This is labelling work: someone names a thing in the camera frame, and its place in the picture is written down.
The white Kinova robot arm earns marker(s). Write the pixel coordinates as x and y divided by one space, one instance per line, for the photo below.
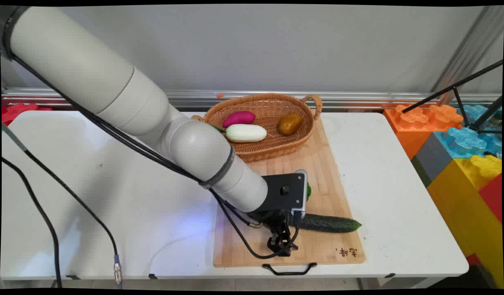
71 61

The yellow-brown potato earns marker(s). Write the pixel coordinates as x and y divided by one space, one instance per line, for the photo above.
290 124

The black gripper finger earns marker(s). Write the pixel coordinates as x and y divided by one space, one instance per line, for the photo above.
275 241
288 246

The purple sweet potato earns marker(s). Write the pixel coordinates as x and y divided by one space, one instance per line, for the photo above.
239 119

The orange toy block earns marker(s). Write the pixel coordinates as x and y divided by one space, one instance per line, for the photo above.
407 139

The bamboo cutting board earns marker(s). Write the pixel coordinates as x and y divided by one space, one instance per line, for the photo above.
321 164

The black tripod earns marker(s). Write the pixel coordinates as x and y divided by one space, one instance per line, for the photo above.
454 87

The small green vegetable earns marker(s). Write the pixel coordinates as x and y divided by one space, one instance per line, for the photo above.
309 192

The red flat toy block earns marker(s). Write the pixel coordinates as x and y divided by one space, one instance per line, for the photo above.
18 111

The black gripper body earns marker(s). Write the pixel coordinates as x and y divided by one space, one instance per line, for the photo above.
282 192

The aluminium slanted post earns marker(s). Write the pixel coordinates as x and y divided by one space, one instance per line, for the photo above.
469 45

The blue toy block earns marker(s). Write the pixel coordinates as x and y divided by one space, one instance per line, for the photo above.
465 141

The dark green cucumber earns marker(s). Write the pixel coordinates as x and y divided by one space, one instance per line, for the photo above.
329 223

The aluminium rail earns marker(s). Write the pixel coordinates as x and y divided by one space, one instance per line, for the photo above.
358 98

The grey toy block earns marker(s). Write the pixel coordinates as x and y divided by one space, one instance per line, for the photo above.
434 157

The woven wicker basket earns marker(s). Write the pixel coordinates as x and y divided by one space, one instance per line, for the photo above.
272 110

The yellow toy block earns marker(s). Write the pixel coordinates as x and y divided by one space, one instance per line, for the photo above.
461 205

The large red toy block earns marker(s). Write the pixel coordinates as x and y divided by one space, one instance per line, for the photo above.
493 196

